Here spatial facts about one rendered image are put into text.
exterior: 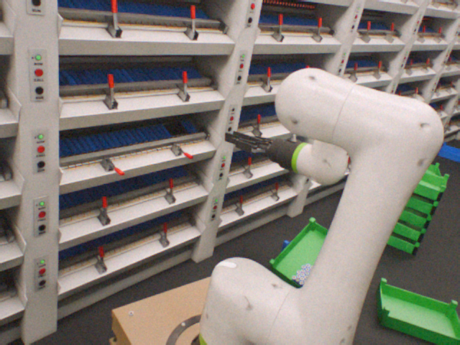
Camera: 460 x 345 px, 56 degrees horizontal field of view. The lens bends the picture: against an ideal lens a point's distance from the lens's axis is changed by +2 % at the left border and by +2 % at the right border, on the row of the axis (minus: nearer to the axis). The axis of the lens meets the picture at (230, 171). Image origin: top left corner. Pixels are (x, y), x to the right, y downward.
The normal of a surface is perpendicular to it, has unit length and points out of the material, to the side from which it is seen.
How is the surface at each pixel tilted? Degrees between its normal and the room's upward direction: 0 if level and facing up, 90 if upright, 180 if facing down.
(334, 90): 43
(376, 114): 57
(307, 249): 27
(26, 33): 90
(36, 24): 90
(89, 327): 0
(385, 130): 75
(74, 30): 21
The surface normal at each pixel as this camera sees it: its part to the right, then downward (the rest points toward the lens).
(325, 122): -0.38, 0.43
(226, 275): -0.11, -0.83
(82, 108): 0.42, -0.68
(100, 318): 0.18, -0.89
